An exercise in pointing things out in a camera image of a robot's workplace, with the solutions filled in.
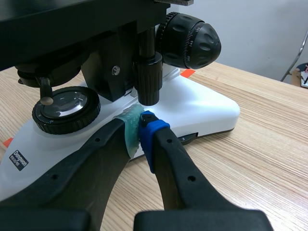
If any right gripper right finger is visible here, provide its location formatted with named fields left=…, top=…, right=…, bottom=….
left=133, top=110, right=274, bottom=231

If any white and black microscope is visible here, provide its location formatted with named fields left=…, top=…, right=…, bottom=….
left=0, top=0, right=241, bottom=202

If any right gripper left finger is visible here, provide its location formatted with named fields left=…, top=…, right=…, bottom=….
left=0, top=104, right=145, bottom=231

